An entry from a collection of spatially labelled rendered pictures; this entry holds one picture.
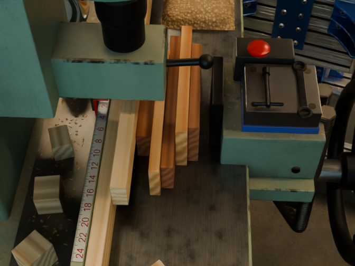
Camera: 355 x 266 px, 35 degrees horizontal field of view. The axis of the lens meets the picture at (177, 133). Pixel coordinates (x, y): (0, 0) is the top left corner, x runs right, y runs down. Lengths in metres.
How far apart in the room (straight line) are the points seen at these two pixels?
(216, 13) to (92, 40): 0.32
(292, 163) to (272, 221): 1.01
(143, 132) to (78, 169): 0.19
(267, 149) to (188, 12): 0.31
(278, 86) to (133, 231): 0.26
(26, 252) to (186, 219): 0.22
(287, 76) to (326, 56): 0.78
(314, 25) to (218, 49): 0.59
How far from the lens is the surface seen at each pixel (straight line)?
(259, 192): 0.82
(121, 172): 0.70
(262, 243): 1.76
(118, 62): 0.69
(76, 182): 0.91
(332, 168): 0.91
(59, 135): 0.92
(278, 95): 0.75
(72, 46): 0.71
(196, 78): 0.79
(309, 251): 1.77
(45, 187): 0.86
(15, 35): 0.64
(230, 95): 0.79
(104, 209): 0.70
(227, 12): 0.99
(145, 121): 0.78
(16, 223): 0.89
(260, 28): 1.54
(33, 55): 0.65
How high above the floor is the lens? 1.55
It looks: 52 degrees down
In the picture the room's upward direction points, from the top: straight up
